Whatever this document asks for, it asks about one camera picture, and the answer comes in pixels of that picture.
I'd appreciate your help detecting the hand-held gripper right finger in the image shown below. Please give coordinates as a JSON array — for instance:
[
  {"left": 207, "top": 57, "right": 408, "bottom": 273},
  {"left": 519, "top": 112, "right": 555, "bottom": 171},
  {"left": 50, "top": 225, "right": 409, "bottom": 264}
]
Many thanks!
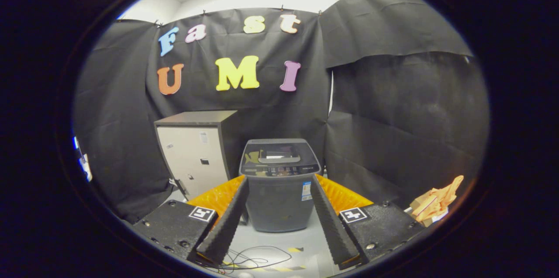
[{"left": 310, "top": 174, "right": 425, "bottom": 270}]

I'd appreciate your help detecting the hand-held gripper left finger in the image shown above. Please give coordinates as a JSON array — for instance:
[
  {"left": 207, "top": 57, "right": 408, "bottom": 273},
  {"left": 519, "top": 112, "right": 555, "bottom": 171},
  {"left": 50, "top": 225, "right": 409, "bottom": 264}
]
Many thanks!
[{"left": 132, "top": 176, "right": 250, "bottom": 265}]

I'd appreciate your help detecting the grey top-load washing machine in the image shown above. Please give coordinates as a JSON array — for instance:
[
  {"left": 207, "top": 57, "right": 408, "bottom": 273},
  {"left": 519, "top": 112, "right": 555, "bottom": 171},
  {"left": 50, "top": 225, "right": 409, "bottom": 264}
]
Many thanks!
[{"left": 239, "top": 138, "right": 322, "bottom": 233}]

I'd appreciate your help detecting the yellow black tape strip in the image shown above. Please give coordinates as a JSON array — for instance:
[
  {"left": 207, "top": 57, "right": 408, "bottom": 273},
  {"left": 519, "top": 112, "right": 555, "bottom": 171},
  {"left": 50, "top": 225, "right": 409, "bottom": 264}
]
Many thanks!
[{"left": 218, "top": 262, "right": 307, "bottom": 274}]

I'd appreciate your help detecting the beige cabinet with dark top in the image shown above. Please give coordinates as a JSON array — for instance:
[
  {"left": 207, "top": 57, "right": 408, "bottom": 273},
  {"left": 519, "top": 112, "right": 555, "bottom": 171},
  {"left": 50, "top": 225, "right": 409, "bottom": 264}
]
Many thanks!
[{"left": 154, "top": 110, "right": 249, "bottom": 226}]

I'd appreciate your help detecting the crumpled orange cloth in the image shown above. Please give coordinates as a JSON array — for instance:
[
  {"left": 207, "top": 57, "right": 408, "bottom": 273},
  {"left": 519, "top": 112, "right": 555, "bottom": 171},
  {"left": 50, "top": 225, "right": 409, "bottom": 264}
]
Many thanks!
[{"left": 410, "top": 175, "right": 464, "bottom": 227}]

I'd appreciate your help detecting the tangle of thin cables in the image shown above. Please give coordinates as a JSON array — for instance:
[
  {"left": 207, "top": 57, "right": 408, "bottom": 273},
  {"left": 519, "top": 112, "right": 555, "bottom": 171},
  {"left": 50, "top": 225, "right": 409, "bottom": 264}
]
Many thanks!
[{"left": 194, "top": 245, "right": 293, "bottom": 275}]

